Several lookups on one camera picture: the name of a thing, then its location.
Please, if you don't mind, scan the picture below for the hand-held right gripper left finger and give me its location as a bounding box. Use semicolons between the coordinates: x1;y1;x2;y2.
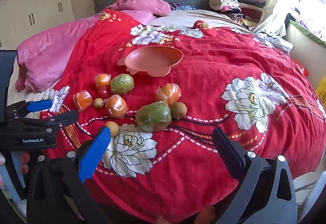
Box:
27;126;112;224

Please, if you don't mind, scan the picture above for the white ribbed bed sheet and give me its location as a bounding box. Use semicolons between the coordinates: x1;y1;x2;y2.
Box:
7;57;33;112

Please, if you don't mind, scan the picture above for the green window seat mat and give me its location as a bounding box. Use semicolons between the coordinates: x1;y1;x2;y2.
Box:
290;19;326;48

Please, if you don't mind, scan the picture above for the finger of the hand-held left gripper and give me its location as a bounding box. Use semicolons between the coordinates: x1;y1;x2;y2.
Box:
6;99;53;119
15;110;78;135

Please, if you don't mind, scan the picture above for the red tomato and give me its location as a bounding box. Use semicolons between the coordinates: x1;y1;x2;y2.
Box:
97;86;110;99

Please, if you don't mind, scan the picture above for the pile of folded clothes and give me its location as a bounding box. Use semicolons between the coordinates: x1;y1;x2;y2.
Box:
208;0;267;22

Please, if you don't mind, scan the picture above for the pink plastic bowl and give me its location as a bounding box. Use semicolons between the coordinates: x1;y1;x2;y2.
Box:
117;45;184;77

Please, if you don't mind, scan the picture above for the pink pillow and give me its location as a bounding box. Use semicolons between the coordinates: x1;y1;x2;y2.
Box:
107;0;172;17

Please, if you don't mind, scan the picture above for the beige bed cover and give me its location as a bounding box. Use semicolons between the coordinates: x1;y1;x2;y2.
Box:
149;9;255;32

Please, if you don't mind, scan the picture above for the red floral blanket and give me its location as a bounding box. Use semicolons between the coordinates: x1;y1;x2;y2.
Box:
38;8;326;224

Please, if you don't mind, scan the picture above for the grey white crumpled cloth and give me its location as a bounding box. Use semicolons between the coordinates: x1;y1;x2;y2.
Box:
257;31;293;52

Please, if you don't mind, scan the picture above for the blue patterned cloth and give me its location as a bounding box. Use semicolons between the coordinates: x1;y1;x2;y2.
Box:
169;3;196;11

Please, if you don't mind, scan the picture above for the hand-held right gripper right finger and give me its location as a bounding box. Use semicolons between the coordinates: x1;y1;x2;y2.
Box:
212;126;297;224

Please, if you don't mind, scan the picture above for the green citrus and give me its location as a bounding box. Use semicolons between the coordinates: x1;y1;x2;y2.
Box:
110;74;134;95
135;101;172;133

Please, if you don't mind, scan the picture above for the orange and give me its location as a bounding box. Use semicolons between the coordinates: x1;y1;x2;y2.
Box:
105;94;128;119
156;83;182;106
95;73;112;88
73;90;93;113

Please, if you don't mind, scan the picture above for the pink quilt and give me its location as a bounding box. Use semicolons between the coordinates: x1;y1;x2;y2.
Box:
15;10;157;93

